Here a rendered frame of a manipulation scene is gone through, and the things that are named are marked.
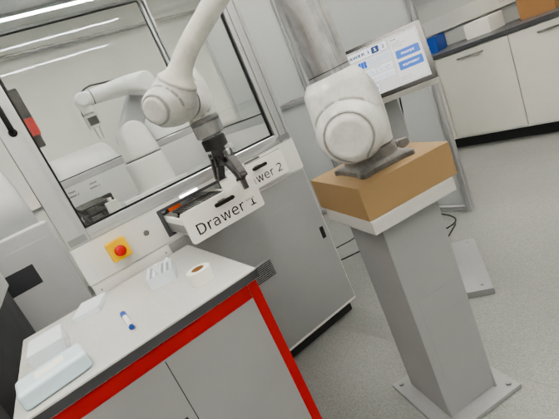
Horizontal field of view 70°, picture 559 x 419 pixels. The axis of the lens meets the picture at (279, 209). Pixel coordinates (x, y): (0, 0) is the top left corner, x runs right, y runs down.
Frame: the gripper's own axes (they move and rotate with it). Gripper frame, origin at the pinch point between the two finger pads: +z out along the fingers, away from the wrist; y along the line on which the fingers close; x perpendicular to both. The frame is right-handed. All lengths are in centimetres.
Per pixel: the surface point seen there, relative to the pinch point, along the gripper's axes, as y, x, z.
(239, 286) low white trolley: -20.9, 19.3, 17.0
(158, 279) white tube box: 8.6, 32.7, 12.7
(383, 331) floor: 15, -43, 91
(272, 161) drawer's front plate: 37, -37, 2
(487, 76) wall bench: 85, -283, 32
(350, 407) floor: -3, -4, 91
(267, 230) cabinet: 39, -22, 28
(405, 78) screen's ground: 2, -91, -9
